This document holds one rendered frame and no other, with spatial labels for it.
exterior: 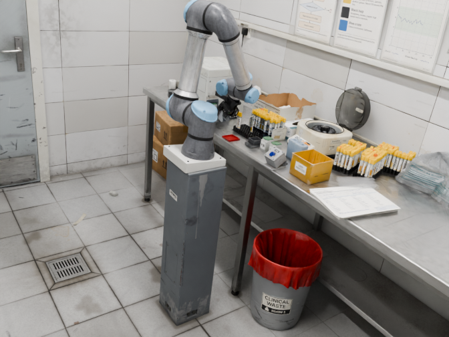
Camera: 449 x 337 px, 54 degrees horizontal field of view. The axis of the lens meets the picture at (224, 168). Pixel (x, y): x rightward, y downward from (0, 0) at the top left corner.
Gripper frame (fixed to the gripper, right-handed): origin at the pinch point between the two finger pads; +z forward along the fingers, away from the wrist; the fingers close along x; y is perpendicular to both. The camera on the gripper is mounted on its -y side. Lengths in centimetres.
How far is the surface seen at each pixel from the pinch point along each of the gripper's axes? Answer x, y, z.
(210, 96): -1.3, -11.7, -4.7
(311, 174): -2, 64, -38
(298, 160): -2, 55, -36
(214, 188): -31, 47, -10
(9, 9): -77, -133, 36
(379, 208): 8, 91, -49
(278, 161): -5, 49, -28
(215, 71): 0.2, -18.7, -16.6
